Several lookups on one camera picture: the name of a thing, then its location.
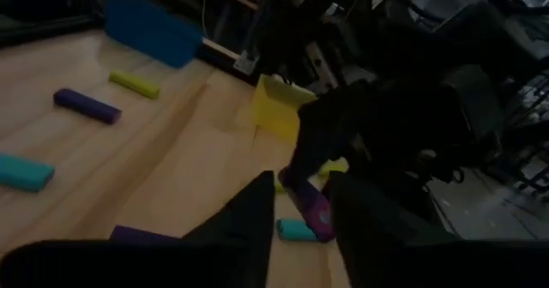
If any purple wooden block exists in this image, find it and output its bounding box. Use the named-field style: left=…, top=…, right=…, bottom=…
left=52, top=87, right=124, bottom=125
left=277, top=166, right=337, bottom=243
left=109, top=225, right=181, bottom=243

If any teal wooden block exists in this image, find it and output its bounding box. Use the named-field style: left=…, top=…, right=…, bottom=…
left=0, top=152, right=56, bottom=194
left=275, top=218, right=321, bottom=243

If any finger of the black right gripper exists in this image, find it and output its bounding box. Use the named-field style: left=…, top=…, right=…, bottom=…
left=286, top=91, right=357, bottom=190

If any yellow translucent plastic bin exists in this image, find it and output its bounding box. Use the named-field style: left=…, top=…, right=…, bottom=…
left=251, top=73, right=318, bottom=146

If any blue plastic bin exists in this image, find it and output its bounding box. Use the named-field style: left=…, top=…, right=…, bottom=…
left=104, top=0, right=205, bottom=69

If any white bracket plate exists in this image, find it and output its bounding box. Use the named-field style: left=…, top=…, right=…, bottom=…
left=233, top=50, right=261, bottom=75

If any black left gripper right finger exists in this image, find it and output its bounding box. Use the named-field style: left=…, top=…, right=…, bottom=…
left=329, top=171, right=549, bottom=288

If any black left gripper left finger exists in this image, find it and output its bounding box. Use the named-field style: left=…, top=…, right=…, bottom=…
left=0, top=171, right=275, bottom=288

